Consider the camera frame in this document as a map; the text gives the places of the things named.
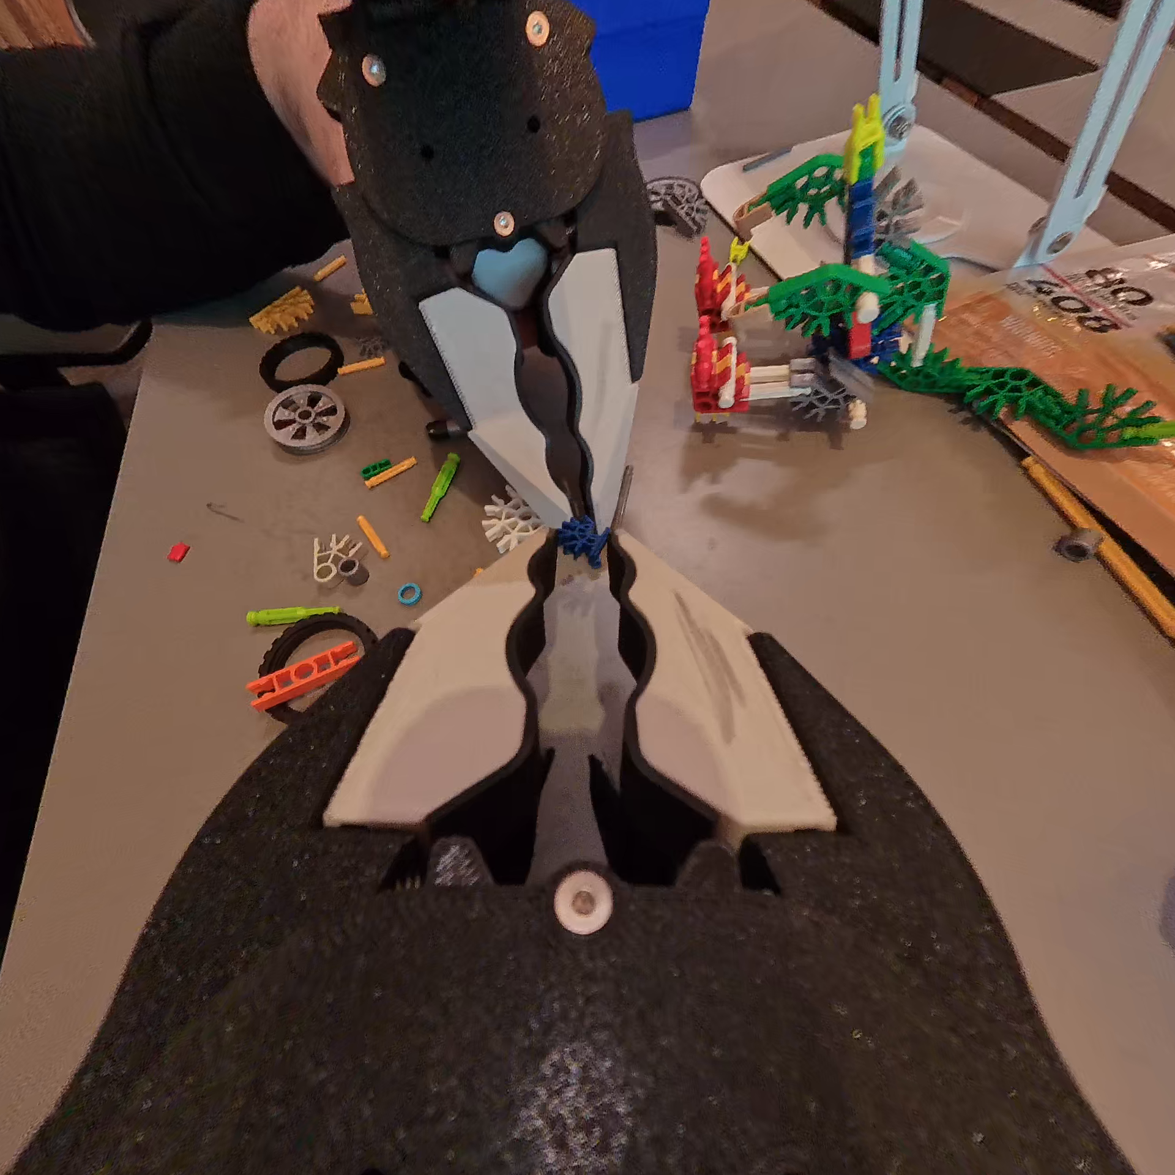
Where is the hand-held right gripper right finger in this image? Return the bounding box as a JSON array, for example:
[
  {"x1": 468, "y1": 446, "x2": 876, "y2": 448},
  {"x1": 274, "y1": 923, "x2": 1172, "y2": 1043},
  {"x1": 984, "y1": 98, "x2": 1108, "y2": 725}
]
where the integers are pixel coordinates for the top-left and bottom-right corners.
[{"x1": 608, "y1": 532, "x2": 840, "y2": 843}]

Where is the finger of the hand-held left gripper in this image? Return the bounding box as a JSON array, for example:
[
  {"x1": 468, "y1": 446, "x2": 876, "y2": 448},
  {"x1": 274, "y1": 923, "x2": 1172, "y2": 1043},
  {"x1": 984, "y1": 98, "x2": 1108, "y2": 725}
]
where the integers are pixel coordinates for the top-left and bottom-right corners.
[
  {"x1": 418, "y1": 284, "x2": 578, "y2": 526},
  {"x1": 548, "y1": 246, "x2": 644, "y2": 524}
]

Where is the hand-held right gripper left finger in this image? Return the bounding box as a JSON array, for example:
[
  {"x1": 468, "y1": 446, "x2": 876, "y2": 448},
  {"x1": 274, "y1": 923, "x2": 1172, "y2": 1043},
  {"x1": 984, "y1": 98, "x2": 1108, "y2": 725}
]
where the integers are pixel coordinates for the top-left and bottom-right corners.
[{"x1": 322, "y1": 530, "x2": 560, "y2": 855}]

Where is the person's left hand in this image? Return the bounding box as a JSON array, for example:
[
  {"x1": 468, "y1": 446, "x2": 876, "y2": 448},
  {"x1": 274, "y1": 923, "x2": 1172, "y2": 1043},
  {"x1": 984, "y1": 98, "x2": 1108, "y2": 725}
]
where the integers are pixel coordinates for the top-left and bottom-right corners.
[{"x1": 248, "y1": 0, "x2": 354, "y2": 184}]

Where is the orange ladder connector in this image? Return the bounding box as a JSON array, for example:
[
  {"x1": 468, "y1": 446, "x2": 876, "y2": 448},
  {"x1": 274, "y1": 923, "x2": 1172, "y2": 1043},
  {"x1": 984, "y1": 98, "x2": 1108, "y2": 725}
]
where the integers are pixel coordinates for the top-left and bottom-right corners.
[{"x1": 246, "y1": 643, "x2": 362, "y2": 713}]

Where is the white snowflake connector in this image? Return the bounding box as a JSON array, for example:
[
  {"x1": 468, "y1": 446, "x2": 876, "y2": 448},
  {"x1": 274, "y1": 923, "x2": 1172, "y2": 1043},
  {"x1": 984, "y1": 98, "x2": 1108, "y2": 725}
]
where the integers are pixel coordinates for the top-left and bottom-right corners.
[{"x1": 480, "y1": 490, "x2": 546, "y2": 554}]

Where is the black rubber tyre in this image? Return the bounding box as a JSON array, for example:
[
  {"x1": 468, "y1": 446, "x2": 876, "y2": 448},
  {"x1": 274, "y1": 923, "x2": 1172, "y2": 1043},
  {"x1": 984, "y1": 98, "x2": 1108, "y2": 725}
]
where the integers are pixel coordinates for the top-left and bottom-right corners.
[
  {"x1": 260, "y1": 332, "x2": 346, "y2": 394},
  {"x1": 260, "y1": 613, "x2": 380, "y2": 727}
]

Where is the blue plastic storage bin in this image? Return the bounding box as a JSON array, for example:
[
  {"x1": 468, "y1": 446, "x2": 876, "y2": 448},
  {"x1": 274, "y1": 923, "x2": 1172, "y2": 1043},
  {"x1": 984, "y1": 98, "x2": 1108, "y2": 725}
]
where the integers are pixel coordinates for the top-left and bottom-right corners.
[{"x1": 588, "y1": 0, "x2": 712, "y2": 120}]

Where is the silver wheel hub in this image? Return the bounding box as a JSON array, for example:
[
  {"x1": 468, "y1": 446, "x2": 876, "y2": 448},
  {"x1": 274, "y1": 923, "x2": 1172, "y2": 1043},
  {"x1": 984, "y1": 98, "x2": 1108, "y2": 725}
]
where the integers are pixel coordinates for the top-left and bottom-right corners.
[{"x1": 264, "y1": 384, "x2": 352, "y2": 458}]

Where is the multicoloured construction toy model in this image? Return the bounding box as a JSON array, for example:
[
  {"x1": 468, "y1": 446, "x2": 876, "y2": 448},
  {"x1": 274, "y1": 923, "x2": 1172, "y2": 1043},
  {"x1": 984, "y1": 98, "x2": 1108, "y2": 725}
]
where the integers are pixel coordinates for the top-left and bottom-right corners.
[{"x1": 692, "y1": 92, "x2": 1175, "y2": 456}]

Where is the long yellow rod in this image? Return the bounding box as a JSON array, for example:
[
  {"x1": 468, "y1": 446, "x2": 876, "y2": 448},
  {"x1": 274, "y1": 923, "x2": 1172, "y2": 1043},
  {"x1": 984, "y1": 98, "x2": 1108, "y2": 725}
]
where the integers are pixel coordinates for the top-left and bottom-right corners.
[{"x1": 1022, "y1": 456, "x2": 1175, "y2": 639}]

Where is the red printed toy package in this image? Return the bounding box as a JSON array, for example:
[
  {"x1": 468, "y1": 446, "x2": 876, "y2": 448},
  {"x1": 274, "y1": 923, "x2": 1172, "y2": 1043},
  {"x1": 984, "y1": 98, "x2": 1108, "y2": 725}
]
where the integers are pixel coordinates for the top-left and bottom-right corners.
[{"x1": 938, "y1": 234, "x2": 1175, "y2": 552}]

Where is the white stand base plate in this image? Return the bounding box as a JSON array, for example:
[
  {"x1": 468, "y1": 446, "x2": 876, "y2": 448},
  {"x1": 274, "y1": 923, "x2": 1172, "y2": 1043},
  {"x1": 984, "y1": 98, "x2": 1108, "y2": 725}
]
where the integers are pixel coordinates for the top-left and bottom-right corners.
[{"x1": 700, "y1": 124, "x2": 1112, "y2": 286}]

